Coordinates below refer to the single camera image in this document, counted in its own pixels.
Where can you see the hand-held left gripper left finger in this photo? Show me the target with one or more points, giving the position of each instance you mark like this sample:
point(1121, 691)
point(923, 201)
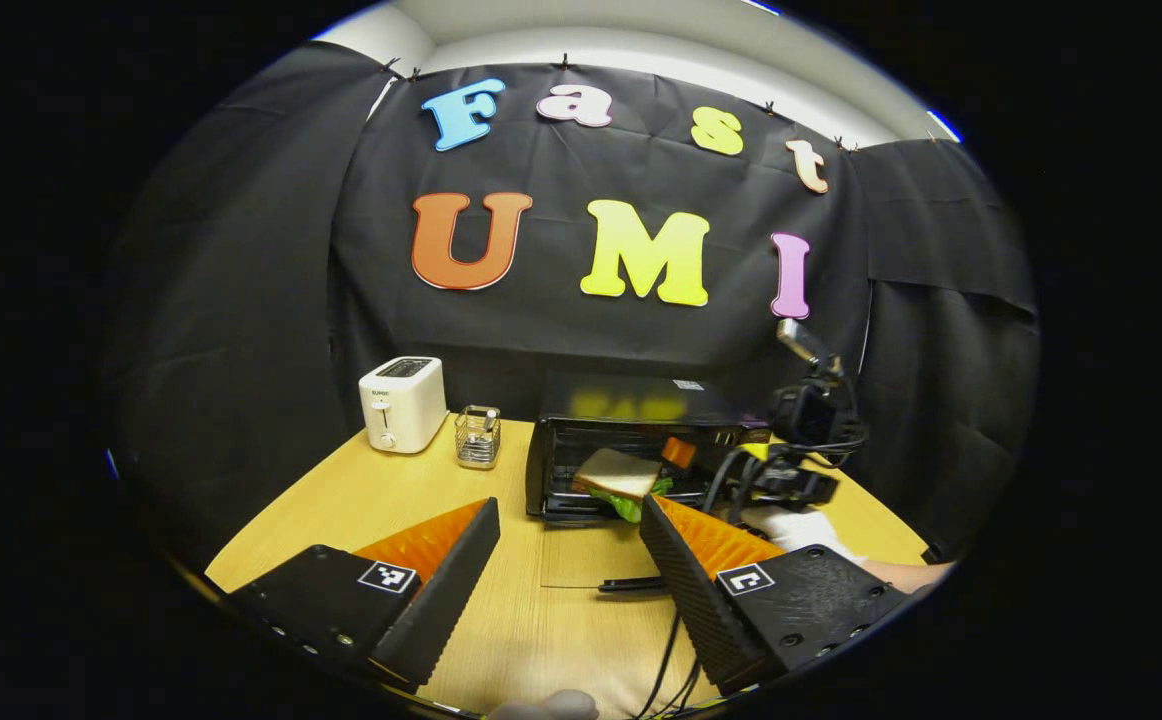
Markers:
point(441, 600)

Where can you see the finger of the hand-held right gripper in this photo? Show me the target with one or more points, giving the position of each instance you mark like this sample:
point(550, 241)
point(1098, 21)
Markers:
point(679, 452)

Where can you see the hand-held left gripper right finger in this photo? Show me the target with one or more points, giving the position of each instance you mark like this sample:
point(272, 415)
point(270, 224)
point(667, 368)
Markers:
point(696, 600)

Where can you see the bread and lettuce sandwich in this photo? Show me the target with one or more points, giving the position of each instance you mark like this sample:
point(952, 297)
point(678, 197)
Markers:
point(616, 472)

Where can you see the black electric oven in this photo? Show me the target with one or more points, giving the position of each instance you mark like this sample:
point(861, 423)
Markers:
point(631, 405)

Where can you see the black backdrop cloth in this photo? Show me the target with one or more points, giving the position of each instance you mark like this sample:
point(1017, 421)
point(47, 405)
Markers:
point(541, 340)

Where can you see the white toaster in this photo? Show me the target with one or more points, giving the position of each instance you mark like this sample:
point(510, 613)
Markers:
point(401, 405)

